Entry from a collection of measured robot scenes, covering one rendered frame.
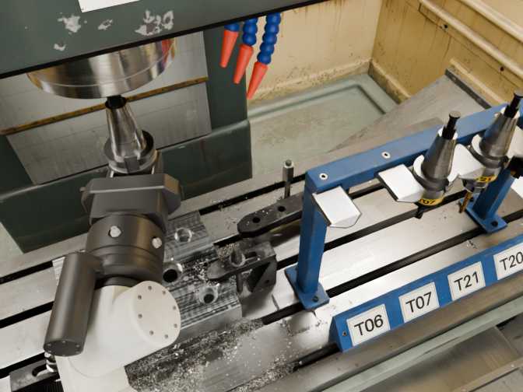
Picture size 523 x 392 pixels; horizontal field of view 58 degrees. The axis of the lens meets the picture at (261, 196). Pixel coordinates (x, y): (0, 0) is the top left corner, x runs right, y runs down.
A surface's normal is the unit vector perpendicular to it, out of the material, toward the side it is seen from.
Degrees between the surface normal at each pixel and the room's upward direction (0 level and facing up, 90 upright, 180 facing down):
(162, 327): 53
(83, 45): 90
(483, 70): 90
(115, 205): 2
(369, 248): 0
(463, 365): 7
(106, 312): 37
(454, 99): 24
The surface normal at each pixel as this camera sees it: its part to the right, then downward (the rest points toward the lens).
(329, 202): -0.01, -0.65
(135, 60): 0.67, 0.56
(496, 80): -0.91, 0.32
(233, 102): 0.40, 0.70
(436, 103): -0.39, -0.46
